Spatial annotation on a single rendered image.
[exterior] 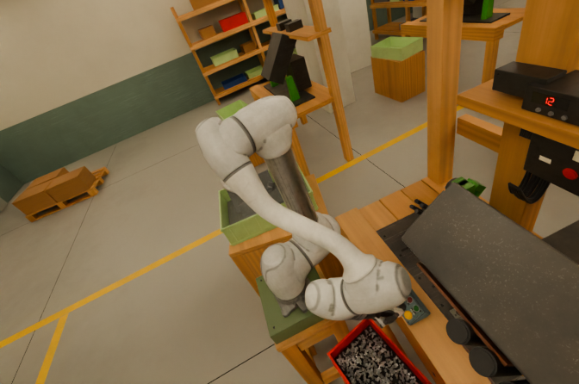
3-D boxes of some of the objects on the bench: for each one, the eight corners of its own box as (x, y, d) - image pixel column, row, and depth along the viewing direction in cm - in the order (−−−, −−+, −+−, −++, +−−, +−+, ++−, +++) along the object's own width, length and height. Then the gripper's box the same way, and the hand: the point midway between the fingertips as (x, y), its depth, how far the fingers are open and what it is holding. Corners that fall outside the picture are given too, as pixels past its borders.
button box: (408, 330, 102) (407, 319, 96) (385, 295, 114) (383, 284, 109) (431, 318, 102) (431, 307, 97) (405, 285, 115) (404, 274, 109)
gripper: (342, 294, 91) (383, 303, 103) (362, 332, 80) (405, 337, 92) (356, 280, 89) (396, 290, 101) (378, 317, 78) (420, 324, 90)
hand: (395, 312), depth 95 cm, fingers closed
